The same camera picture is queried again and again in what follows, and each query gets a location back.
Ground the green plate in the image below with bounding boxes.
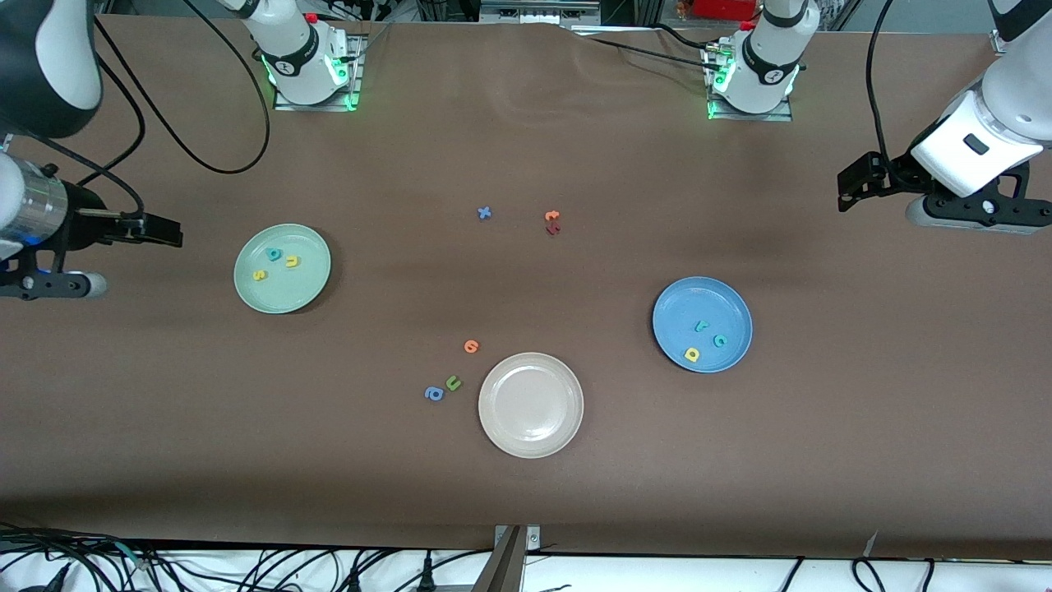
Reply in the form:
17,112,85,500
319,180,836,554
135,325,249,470
233,224,332,315

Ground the blue plate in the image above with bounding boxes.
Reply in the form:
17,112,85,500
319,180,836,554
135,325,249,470
652,276,754,374

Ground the red box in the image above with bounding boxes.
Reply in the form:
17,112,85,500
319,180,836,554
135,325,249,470
693,0,761,21

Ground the beige plate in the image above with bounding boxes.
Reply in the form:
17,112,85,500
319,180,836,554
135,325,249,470
478,352,585,459

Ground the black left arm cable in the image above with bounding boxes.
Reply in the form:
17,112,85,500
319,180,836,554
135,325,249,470
866,0,898,163

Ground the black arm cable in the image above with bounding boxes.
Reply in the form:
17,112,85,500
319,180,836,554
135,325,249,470
0,0,272,221
866,0,898,163

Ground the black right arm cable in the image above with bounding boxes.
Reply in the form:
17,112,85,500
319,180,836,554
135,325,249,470
0,0,272,221

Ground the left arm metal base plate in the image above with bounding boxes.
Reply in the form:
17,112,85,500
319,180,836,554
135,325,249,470
707,45,795,123

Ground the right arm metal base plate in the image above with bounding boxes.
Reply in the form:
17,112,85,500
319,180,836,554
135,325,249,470
274,33,363,112

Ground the black cable on table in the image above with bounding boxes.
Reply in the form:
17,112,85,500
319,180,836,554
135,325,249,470
571,25,717,73

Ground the black cable tangle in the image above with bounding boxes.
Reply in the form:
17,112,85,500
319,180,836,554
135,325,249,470
0,520,173,592

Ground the aluminium frame bar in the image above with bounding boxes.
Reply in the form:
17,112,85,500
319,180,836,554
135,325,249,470
479,0,602,25

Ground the black looped cable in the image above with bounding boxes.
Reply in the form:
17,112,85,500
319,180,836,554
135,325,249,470
851,557,888,592

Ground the metal table bracket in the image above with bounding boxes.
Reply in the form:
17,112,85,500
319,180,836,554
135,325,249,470
473,525,542,592

